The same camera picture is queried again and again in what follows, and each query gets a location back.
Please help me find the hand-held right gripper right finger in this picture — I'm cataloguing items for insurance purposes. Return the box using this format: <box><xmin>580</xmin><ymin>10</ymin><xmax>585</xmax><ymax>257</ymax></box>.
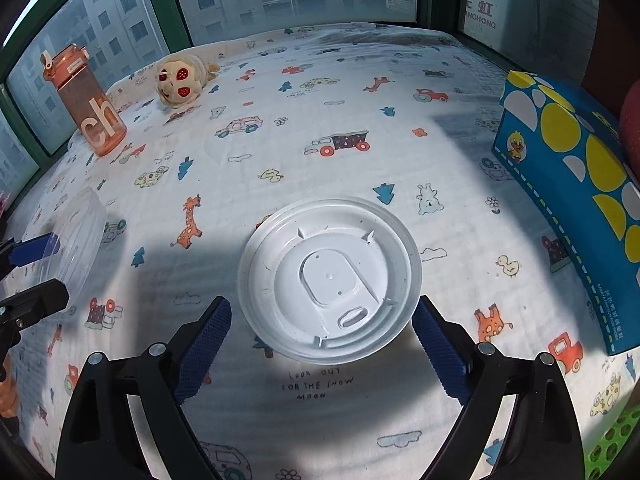
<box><xmin>411</xmin><ymin>295</ymin><xmax>586</xmax><ymax>480</ymax></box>

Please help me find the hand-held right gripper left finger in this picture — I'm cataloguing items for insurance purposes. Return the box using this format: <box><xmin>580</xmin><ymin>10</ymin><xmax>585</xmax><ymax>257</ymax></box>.
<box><xmin>55</xmin><ymin>296</ymin><xmax>233</xmax><ymax>480</ymax></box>

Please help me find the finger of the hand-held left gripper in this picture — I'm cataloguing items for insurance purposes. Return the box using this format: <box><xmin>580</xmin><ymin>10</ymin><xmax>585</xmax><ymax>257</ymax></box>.
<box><xmin>0</xmin><ymin>232</ymin><xmax>62</xmax><ymax>281</ymax></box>
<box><xmin>0</xmin><ymin>279</ymin><xmax>70</xmax><ymax>383</ymax></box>

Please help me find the clear plastic container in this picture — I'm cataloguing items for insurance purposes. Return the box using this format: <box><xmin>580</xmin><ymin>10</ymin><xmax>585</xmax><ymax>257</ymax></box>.
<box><xmin>2</xmin><ymin>187</ymin><xmax>107</xmax><ymax>301</ymax></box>

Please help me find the white plastic cup lid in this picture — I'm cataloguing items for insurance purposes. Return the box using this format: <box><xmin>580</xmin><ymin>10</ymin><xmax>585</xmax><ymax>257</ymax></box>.
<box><xmin>237</xmin><ymin>199</ymin><xmax>422</xmax><ymax>363</ymax></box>

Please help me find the green plastic basket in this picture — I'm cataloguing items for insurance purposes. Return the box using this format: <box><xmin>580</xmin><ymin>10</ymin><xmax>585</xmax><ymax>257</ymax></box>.
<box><xmin>585</xmin><ymin>407</ymin><xmax>636</xmax><ymax>480</ymax></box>

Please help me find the orange water bottle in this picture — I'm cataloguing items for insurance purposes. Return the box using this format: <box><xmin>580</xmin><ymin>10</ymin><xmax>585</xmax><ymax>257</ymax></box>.
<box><xmin>41</xmin><ymin>44</ymin><xmax>127</xmax><ymax>157</ymax></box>

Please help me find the beige plush toy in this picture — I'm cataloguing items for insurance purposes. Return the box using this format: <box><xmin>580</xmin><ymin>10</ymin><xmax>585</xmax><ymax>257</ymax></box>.
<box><xmin>156</xmin><ymin>55</ymin><xmax>221</xmax><ymax>109</ymax></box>

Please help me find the blue tissue box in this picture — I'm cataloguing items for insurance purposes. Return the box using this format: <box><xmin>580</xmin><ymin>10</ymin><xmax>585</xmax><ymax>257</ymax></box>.
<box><xmin>491</xmin><ymin>71</ymin><xmax>640</xmax><ymax>356</ymax></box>

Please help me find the printed blanket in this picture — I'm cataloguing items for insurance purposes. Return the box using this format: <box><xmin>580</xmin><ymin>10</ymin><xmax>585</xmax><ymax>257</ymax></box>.
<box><xmin>0</xmin><ymin>22</ymin><xmax>640</xmax><ymax>480</ymax></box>

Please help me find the red apple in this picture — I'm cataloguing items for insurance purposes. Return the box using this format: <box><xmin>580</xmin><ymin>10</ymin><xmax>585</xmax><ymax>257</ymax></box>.
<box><xmin>619</xmin><ymin>80</ymin><xmax>640</xmax><ymax>161</ymax></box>

